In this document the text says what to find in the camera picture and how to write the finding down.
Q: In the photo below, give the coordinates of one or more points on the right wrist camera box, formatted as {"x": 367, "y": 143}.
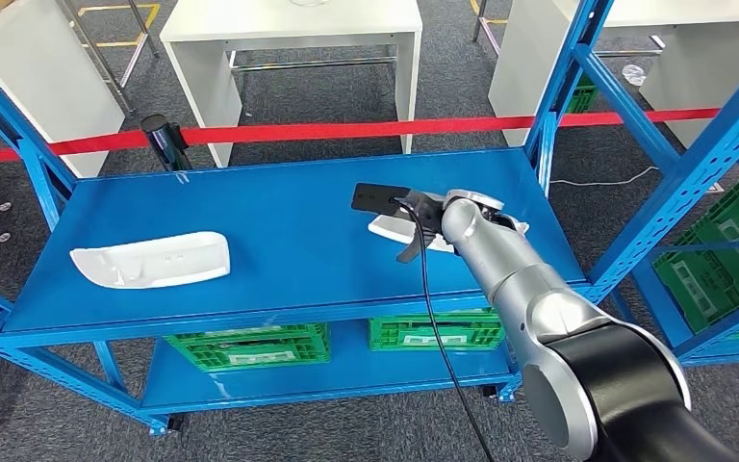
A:
{"x": 376, "y": 199}

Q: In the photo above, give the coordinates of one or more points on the white moulded tray part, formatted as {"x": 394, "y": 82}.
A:
{"x": 153, "y": 261}

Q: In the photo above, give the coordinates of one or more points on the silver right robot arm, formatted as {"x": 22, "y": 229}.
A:
{"x": 516, "y": 274}

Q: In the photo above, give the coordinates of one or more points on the red barrier belt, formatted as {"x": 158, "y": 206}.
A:
{"x": 312, "y": 132}

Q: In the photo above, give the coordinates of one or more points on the blue metal shelf rack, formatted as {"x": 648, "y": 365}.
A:
{"x": 726, "y": 354}
{"x": 248, "y": 223}

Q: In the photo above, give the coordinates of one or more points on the large curved white plastic part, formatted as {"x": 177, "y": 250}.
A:
{"x": 385, "y": 231}

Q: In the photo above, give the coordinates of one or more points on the steel table frame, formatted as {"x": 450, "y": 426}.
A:
{"x": 104, "y": 64}

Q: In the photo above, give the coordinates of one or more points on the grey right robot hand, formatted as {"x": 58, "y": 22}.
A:
{"x": 417, "y": 245}

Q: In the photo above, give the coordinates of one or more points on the white table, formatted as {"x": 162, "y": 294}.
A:
{"x": 516, "y": 64}
{"x": 38, "y": 83}
{"x": 293, "y": 22}

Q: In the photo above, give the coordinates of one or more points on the crumpled clear plastic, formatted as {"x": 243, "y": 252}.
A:
{"x": 634, "y": 74}

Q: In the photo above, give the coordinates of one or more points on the black stanchion post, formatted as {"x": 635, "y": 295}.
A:
{"x": 162, "y": 140}

